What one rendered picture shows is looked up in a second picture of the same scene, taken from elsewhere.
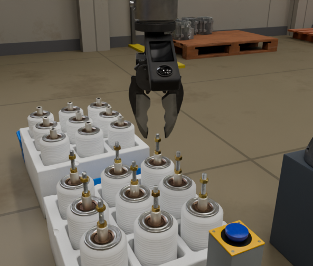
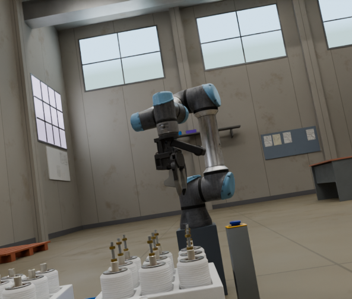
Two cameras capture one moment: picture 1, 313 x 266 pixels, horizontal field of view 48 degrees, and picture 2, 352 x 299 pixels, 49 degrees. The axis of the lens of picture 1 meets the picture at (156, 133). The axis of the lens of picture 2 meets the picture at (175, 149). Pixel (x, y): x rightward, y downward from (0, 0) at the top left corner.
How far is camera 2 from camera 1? 1.22 m
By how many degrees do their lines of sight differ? 70
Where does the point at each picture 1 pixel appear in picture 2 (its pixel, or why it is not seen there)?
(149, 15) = (176, 129)
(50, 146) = (29, 289)
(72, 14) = not seen: outside the picture
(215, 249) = (235, 233)
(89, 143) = (46, 285)
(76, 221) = (164, 269)
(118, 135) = (53, 277)
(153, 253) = not seen: hidden behind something
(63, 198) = (123, 279)
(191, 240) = not seen: hidden behind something
